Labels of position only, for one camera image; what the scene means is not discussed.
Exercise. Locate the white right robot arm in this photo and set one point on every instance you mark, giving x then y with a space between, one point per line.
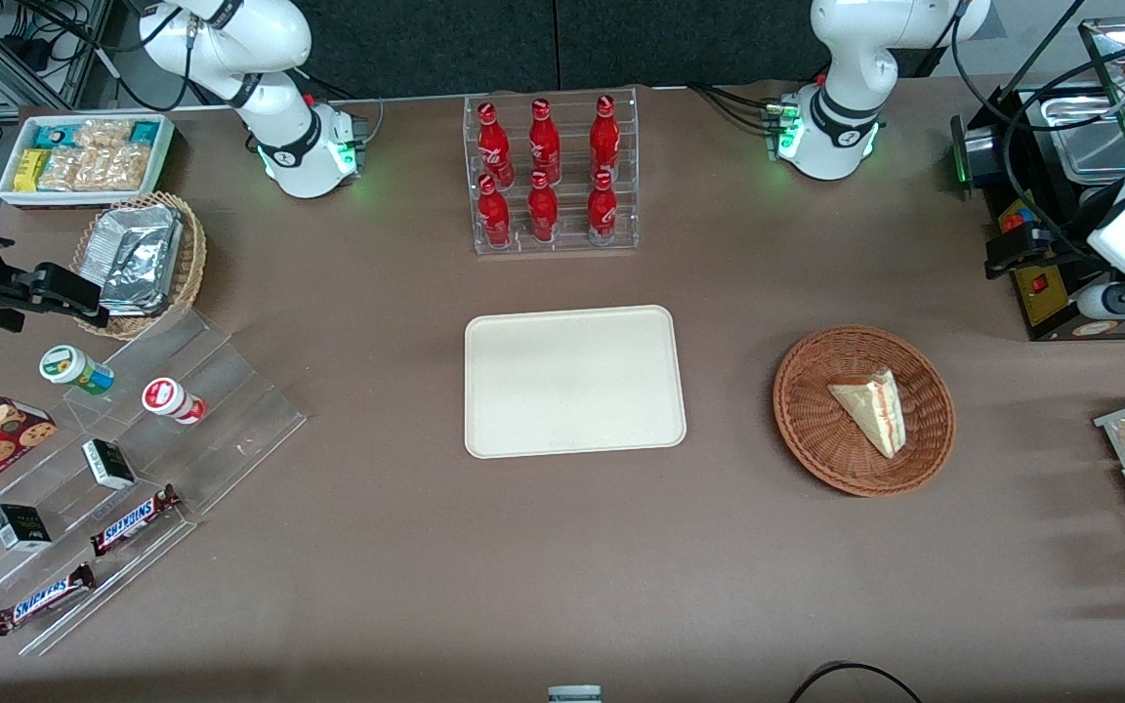
260 39

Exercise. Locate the brown round wicker basket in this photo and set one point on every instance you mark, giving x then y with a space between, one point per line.
816 430

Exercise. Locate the stainless steel pan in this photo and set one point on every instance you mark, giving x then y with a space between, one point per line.
1090 146

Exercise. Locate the red lidded white cup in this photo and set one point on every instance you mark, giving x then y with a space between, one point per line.
170 398

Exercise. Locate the black food warmer appliance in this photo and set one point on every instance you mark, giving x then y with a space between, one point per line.
997 127

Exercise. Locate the yellow snack packet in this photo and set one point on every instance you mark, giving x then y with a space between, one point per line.
30 171

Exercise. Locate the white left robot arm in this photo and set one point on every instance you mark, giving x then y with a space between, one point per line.
846 59

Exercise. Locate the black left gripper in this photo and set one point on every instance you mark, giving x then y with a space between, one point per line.
1058 244

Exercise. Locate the aluminium frame rack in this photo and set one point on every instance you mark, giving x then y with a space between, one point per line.
64 59

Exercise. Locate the light tan wicker basket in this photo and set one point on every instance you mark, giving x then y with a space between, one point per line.
193 264

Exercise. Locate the small grey white object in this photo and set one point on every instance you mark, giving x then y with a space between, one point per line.
574 694

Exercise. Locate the clear acrylic bottle rack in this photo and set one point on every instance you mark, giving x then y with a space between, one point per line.
572 248

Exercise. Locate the clear acrylic stepped display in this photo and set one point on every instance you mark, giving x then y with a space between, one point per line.
230 410

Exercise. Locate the triangular sandwich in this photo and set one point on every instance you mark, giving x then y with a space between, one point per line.
870 405

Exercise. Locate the green lidded white cup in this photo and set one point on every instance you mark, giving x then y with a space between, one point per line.
69 366

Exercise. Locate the cream plastic tray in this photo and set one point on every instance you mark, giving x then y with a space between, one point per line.
572 381

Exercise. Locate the silver foil packet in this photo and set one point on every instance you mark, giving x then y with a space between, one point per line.
128 293
143 234

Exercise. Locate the small black box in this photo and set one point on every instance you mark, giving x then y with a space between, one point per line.
20 527
109 464

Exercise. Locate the white rectangular snack bin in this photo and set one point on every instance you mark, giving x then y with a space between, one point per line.
164 156

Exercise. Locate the red cola bottle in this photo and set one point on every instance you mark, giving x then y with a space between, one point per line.
603 215
543 215
494 146
545 144
605 142
494 220

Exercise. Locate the teal snack packet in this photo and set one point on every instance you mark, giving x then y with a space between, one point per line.
53 137
144 132

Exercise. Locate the clear cracker bag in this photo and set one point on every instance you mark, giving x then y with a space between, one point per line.
118 168
104 134
64 169

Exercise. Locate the brown Snickers bar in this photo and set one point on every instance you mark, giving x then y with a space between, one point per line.
133 519
43 599

